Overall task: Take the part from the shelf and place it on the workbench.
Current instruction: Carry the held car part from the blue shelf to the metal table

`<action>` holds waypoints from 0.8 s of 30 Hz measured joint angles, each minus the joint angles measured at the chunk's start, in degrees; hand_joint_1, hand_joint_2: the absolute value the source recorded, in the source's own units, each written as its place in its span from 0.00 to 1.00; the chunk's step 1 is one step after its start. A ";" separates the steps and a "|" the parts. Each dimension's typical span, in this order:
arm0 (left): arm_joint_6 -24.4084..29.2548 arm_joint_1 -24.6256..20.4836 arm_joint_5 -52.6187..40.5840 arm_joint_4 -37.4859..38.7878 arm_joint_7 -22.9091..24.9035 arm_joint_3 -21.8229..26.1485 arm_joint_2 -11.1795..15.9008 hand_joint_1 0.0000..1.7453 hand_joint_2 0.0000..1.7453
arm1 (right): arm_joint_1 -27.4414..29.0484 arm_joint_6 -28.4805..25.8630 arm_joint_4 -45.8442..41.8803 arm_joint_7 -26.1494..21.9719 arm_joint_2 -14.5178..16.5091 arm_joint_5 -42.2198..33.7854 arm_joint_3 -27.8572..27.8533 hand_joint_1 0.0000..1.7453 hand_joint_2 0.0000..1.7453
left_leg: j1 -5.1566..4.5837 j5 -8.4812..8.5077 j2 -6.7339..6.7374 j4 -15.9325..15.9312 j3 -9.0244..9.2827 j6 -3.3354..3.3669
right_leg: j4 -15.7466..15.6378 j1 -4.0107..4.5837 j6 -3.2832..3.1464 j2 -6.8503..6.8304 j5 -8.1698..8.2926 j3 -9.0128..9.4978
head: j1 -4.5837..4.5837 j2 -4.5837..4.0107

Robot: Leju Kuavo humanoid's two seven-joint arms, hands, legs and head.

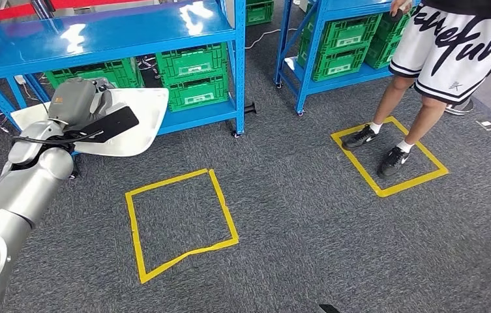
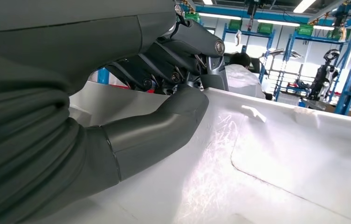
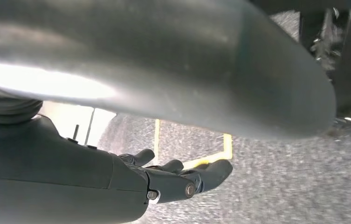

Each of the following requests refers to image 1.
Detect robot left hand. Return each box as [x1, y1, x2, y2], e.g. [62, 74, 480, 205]
[48, 76, 114, 130]

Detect person's hand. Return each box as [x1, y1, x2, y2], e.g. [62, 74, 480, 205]
[389, 0, 415, 16]

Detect white plastic shell part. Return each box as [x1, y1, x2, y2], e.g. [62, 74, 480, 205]
[10, 87, 170, 158]

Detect blue metal shelf rack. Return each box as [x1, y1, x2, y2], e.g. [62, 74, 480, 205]
[273, 0, 421, 117]
[0, 0, 247, 139]

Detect person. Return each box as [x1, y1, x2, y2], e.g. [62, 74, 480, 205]
[340, 0, 491, 180]

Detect red barrier belt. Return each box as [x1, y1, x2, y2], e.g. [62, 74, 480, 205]
[0, 0, 147, 26]

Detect person's black shoe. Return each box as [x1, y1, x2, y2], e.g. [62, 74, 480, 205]
[376, 145, 411, 180]
[340, 124, 379, 151]

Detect yellow tape square, bent edge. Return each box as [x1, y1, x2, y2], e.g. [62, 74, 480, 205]
[125, 168, 241, 285]

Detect yellow floor tape square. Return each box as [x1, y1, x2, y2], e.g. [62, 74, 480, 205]
[331, 115, 450, 199]

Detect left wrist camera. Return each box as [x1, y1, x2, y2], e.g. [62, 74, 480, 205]
[57, 106, 140, 144]

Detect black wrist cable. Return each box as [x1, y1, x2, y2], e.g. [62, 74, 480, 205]
[12, 129, 104, 145]

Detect white cable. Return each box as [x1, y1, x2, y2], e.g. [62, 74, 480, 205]
[245, 27, 299, 50]

